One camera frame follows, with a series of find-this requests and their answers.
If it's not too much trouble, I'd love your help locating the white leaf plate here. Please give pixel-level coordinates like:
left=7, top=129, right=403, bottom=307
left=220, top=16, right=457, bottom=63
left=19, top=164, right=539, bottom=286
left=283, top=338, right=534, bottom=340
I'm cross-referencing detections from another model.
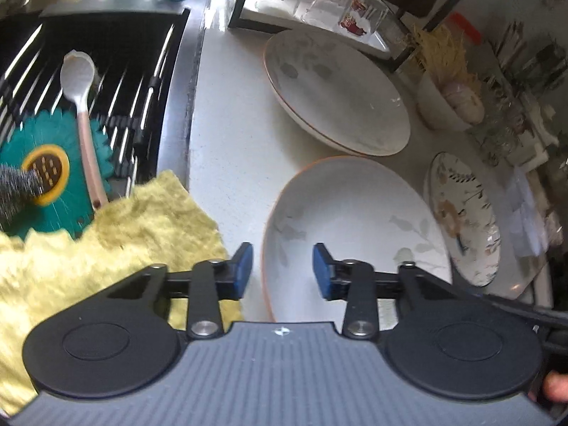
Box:
left=261, top=157, right=452, bottom=325
left=263, top=29, right=411, bottom=157

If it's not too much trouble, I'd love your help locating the person's right hand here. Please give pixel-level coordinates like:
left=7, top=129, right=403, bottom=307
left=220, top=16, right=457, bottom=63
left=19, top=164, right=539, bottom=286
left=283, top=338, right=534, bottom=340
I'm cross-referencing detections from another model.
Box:
left=529, top=371, right=568, bottom=404

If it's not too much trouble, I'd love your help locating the yellow dish cloth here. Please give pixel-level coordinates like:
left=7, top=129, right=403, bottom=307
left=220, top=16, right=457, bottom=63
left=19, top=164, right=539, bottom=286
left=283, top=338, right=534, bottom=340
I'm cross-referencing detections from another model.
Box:
left=1, top=170, right=228, bottom=414

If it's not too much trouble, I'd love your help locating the floral rabbit pattern plate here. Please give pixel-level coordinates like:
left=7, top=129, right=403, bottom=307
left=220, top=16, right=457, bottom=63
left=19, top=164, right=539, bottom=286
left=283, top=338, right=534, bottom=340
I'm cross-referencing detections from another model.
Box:
left=425, top=152, right=502, bottom=288

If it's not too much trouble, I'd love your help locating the white bowl with garlic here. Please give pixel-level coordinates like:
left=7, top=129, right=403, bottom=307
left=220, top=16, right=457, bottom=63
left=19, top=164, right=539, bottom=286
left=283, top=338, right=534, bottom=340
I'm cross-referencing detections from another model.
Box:
left=417, top=73, right=485, bottom=132

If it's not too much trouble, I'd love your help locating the teal flower mat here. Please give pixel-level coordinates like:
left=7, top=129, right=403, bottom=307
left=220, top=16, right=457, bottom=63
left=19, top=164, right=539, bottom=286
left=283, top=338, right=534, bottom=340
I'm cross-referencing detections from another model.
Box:
left=1, top=109, right=94, bottom=239

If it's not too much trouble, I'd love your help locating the steel wool scrubber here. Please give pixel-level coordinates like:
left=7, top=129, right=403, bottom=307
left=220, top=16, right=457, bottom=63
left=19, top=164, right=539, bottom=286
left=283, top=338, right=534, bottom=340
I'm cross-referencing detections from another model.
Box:
left=0, top=164, right=43, bottom=232

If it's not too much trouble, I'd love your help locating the dried noodle bundle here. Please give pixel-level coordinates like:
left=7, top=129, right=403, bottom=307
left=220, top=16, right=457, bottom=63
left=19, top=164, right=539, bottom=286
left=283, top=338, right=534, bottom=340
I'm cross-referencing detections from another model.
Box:
left=410, top=25, right=481, bottom=94

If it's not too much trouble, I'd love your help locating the black dish rack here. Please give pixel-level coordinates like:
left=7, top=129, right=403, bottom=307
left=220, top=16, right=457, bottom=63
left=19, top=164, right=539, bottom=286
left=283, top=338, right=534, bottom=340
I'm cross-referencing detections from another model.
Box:
left=228, top=0, right=460, bottom=71

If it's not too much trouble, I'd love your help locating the red lid glass jar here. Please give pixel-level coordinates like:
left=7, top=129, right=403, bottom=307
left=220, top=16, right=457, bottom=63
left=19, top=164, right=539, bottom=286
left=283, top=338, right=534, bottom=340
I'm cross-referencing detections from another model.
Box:
left=445, top=12, right=483, bottom=45

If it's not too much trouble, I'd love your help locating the wire rack with glasses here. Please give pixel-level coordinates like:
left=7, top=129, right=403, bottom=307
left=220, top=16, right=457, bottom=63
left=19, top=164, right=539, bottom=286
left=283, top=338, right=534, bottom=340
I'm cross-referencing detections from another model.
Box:
left=468, top=76, right=549, bottom=172

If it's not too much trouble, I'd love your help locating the white spoon pink handle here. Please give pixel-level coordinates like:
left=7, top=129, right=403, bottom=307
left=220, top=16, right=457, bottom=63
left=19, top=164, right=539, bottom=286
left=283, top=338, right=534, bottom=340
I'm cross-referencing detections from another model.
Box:
left=60, top=50, right=108, bottom=211

